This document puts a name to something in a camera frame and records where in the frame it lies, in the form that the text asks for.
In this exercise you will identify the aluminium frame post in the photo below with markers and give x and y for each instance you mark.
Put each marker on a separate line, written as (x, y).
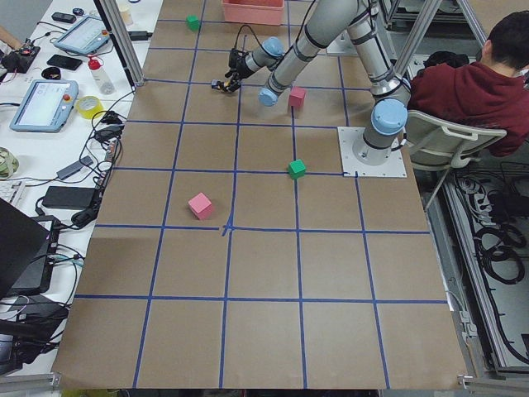
(108, 10)

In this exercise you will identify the green cube near arm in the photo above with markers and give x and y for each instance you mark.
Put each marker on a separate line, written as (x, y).
(296, 169)

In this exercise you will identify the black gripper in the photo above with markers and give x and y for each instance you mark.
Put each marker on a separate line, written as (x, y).
(240, 69)

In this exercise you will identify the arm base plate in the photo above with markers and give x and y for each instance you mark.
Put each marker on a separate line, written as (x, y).
(358, 159)

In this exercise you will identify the white office chair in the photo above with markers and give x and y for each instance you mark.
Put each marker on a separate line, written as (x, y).
(434, 144)

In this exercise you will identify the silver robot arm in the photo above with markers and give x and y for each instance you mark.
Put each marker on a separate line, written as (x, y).
(322, 25)

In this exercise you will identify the pink cube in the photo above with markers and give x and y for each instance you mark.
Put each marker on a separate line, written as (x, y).
(201, 206)
(296, 97)

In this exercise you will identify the person in red hoodie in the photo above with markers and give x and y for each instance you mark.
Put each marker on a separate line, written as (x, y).
(487, 93)

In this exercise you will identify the green cube near bin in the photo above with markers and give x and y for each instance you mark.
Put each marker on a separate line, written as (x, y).
(193, 22)

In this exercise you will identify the near teach pendant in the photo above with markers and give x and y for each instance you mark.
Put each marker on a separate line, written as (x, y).
(46, 106)

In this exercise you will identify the pink plastic bin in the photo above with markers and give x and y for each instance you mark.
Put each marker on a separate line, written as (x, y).
(263, 12)

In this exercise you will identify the clear bottle red cap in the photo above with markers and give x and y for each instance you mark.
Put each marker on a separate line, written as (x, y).
(100, 76)

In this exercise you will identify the black laptop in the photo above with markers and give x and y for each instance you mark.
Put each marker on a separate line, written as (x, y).
(27, 245)

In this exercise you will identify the pink cube centre front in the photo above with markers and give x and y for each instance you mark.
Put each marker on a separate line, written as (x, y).
(296, 97)

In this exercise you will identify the black smartphone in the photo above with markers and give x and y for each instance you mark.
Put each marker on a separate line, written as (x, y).
(64, 62)

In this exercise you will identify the yellow tape roll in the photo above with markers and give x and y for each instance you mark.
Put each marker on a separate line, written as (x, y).
(89, 107)

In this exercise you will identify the pink cube far left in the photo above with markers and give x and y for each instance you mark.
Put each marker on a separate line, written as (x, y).
(201, 206)

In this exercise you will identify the black power adapter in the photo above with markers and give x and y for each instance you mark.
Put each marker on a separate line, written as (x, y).
(60, 197)

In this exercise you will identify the teach pendant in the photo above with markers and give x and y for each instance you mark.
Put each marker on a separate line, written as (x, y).
(46, 106)
(84, 37)

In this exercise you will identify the far teach pendant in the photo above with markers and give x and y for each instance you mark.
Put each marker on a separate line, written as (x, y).
(84, 37)

